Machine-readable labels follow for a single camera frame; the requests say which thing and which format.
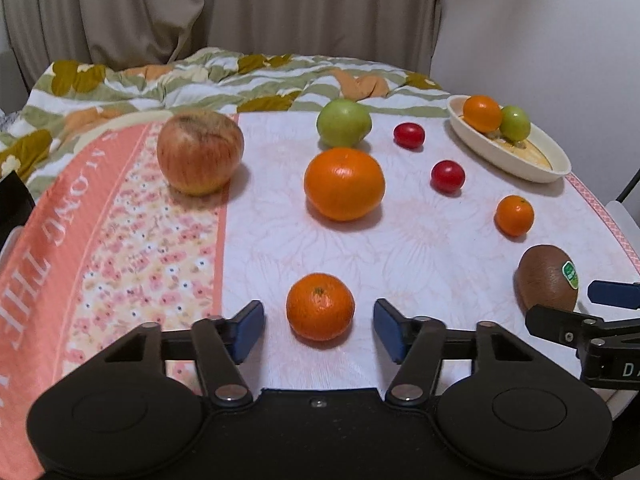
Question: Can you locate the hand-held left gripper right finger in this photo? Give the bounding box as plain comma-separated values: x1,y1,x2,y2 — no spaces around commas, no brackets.
374,298,536,406

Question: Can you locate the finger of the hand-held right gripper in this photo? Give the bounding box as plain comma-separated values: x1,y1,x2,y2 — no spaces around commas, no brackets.
587,280,640,306
525,304,607,349

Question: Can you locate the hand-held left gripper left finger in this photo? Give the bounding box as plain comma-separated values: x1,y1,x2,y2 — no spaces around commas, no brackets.
102,300,265,408

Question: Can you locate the brown kiwi with sticker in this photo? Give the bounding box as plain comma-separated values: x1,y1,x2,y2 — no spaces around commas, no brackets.
516,244,581,313

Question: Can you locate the medium mandarin orange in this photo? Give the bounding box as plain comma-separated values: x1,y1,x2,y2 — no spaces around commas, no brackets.
286,273,356,342

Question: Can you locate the small orange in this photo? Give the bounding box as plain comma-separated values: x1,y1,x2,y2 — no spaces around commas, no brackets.
494,195,535,237

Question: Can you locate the large orange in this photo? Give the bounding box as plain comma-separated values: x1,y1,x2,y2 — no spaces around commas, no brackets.
303,147,386,222

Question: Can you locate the red cherry tomato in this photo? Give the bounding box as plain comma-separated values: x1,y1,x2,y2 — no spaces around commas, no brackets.
431,160,466,194
393,123,426,149

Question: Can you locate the cream oval bowl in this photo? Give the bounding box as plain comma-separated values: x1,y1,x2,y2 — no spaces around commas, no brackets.
446,95,572,184

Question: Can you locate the red apple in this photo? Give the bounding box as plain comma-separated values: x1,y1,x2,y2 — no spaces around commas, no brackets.
156,109,246,197

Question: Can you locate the green apple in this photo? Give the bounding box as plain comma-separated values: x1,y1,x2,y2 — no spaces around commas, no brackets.
316,99,373,150

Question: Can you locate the pink floral cloth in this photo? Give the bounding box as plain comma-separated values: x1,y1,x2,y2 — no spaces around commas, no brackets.
0,107,640,480

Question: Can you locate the small green tomato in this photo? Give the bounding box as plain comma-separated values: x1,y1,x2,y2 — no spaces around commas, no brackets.
500,105,532,142

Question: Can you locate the orange with smooth skin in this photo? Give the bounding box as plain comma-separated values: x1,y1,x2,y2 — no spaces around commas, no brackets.
462,95,503,133

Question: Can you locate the black flat object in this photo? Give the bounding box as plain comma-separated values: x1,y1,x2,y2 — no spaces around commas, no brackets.
0,170,37,243

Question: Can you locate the green striped flower quilt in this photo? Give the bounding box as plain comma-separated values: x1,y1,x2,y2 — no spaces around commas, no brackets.
0,47,451,203

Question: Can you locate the beige curtain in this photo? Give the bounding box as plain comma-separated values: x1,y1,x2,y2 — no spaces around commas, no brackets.
0,0,446,75

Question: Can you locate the black cable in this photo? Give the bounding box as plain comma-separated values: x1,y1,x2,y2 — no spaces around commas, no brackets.
617,164,640,204

